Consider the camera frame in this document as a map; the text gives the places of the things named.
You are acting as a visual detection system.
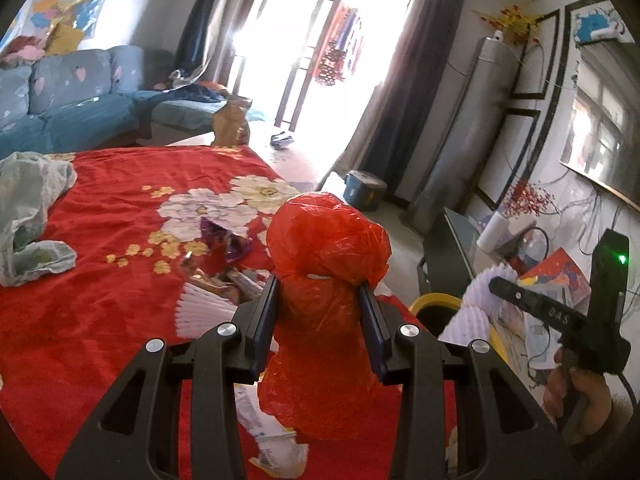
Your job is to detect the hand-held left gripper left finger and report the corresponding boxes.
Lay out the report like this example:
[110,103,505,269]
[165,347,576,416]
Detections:
[55,275,279,480]

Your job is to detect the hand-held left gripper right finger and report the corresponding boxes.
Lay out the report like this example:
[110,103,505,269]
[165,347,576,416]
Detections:
[357,282,583,480]

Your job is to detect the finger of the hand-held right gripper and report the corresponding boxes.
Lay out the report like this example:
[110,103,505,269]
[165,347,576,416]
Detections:
[488,276,592,335]

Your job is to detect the white pleated paper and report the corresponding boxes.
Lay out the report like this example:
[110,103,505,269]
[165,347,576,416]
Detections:
[175,282,242,339]
[439,266,522,346]

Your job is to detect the yellow waste bin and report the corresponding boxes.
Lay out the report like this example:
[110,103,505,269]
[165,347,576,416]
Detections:
[409,293,508,367]

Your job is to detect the red plastic bag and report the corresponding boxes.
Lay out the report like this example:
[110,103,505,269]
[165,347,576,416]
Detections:
[257,191,393,441]

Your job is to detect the person's right forearm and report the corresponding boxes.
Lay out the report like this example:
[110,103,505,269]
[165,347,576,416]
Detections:
[600,389,640,458]

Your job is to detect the person's right hand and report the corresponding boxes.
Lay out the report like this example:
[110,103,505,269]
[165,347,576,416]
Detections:
[542,347,614,436]

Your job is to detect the red printed box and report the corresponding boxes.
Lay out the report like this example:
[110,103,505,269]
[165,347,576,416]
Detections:
[519,248,589,307]

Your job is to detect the white paper roll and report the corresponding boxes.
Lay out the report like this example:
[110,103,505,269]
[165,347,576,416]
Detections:
[476,212,524,254]

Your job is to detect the purple snack wrapper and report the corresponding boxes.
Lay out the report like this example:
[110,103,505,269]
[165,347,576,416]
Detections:
[200,217,254,264]

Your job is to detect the glass television stand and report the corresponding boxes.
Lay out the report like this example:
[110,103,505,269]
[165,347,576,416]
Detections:
[416,207,502,312]

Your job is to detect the red berry decoration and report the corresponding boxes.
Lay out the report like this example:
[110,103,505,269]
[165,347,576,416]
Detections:
[501,179,557,219]

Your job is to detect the white printed wrapper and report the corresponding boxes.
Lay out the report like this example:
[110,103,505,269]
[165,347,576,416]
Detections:
[235,384,309,479]

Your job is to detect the blue bucket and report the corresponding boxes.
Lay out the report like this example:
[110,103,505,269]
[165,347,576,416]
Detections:
[344,170,389,212]

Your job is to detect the red floral tablecloth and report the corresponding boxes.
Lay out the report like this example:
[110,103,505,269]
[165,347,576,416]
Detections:
[0,145,461,480]

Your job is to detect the grey standing air conditioner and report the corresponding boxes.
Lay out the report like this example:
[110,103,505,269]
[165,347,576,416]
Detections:
[410,35,522,222]

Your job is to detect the brown paper bag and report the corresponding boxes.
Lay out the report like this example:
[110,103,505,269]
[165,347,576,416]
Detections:
[212,97,252,147]

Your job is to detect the clothes on sofa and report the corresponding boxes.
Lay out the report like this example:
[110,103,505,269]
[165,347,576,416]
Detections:
[135,67,229,107]

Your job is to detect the translucent pale plastic bag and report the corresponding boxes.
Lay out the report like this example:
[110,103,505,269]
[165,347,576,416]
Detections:
[0,152,79,288]

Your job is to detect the dark grey curtain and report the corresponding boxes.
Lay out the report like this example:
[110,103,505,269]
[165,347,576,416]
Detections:
[345,0,472,202]

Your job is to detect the colourful hanging laundry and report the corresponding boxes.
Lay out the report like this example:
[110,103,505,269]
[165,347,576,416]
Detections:
[314,4,367,89]

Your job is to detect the yellow artificial flowers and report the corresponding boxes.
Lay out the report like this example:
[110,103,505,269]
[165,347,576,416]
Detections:
[479,4,544,44]

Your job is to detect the glass balcony door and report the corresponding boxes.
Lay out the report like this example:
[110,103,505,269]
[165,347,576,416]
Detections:
[227,0,422,132]

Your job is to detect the blue patterned sofa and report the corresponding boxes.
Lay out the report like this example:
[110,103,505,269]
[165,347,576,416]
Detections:
[0,45,229,154]

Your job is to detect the dark blue curtain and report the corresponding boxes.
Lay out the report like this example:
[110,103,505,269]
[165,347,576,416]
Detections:
[172,0,262,97]

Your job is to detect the yellow cushion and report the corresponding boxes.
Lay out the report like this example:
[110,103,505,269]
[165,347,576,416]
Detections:
[45,22,84,57]

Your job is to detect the wall television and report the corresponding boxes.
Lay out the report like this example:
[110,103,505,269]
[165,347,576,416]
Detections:
[559,42,640,207]

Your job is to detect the blue wall picture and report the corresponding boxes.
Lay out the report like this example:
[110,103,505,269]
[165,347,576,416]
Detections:
[571,0,632,49]

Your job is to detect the colourful wall poster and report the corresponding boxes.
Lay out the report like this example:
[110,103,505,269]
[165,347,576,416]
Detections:
[14,0,109,42]

